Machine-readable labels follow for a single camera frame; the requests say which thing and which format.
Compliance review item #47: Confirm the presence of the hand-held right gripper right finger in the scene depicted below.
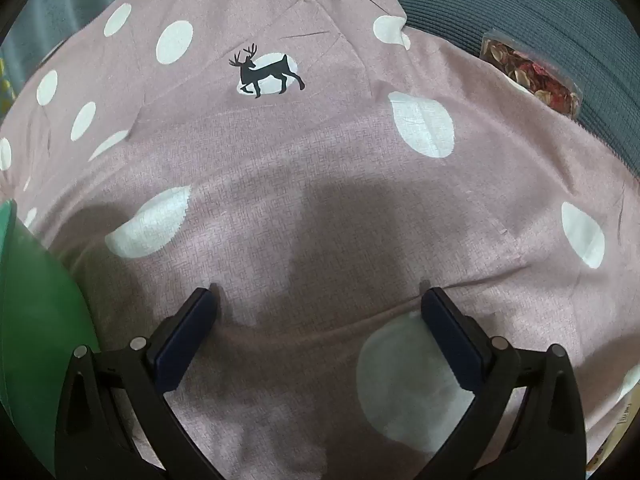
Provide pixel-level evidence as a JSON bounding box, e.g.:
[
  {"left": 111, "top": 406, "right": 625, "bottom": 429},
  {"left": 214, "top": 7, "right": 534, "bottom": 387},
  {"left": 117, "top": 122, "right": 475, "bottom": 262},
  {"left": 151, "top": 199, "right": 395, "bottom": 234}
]
[{"left": 420, "top": 287, "right": 587, "bottom": 480}]

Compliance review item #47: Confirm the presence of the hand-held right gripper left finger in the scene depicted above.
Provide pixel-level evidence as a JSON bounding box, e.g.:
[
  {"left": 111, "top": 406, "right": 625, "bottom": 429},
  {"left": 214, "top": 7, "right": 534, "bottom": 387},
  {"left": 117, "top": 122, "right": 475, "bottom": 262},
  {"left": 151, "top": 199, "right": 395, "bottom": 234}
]
[{"left": 54, "top": 287, "right": 218, "bottom": 480}]

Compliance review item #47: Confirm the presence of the green plastic bowl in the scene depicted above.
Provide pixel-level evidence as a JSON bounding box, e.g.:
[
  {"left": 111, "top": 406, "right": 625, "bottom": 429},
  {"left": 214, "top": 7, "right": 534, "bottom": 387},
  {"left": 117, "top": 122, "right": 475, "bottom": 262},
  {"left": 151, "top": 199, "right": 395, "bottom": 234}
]
[{"left": 0, "top": 200, "right": 101, "bottom": 478}]

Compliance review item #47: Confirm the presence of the beige printed packet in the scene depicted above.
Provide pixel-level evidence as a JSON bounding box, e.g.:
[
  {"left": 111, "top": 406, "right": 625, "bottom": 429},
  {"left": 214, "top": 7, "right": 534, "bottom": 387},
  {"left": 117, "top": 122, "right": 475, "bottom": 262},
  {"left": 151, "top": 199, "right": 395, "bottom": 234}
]
[{"left": 585, "top": 400, "right": 640, "bottom": 476}]

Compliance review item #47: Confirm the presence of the pink polka dot blanket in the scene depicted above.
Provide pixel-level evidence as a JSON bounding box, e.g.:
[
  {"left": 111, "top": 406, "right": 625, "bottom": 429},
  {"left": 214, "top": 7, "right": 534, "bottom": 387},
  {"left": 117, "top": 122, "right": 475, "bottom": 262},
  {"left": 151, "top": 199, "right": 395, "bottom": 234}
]
[{"left": 0, "top": 0, "right": 640, "bottom": 480}]

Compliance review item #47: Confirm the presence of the clear packet of dried petals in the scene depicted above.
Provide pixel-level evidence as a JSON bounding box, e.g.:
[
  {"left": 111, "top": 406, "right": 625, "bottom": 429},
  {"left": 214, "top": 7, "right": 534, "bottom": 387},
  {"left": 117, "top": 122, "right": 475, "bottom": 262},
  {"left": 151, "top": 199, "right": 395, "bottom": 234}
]
[{"left": 479, "top": 31, "right": 583, "bottom": 121}]

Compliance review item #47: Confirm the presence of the yellow patterned curtain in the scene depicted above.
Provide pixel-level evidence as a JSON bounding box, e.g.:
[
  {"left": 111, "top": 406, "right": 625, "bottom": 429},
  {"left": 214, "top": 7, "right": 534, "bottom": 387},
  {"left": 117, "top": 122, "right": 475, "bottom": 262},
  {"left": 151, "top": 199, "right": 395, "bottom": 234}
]
[{"left": 0, "top": 57, "right": 13, "bottom": 116}]

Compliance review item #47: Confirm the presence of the grey sofa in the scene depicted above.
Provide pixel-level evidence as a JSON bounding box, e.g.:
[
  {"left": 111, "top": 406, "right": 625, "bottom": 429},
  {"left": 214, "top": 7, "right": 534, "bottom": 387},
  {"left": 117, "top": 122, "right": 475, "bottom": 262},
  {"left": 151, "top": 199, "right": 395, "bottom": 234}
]
[{"left": 387, "top": 0, "right": 640, "bottom": 181}]

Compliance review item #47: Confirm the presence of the grey curtain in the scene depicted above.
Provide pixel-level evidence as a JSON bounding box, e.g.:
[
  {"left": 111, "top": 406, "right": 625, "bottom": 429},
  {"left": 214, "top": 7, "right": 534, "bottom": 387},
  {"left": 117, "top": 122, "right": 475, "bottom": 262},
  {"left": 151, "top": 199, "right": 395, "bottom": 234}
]
[{"left": 15, "top": 0, "right": 116, "bottom": 76}]

